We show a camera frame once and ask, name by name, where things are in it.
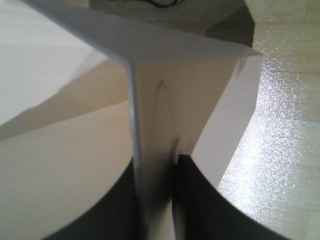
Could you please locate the white plastic trash bin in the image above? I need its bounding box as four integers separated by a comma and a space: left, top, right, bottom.
0, 0, 262, 240

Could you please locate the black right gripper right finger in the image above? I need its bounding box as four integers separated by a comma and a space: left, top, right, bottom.
172, 154, 285, 240

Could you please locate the black outlet power cord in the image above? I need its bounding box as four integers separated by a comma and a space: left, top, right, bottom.
107, 0, 186, 9

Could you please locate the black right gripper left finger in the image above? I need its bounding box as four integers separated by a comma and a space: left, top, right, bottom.
45, 160, 139, 240

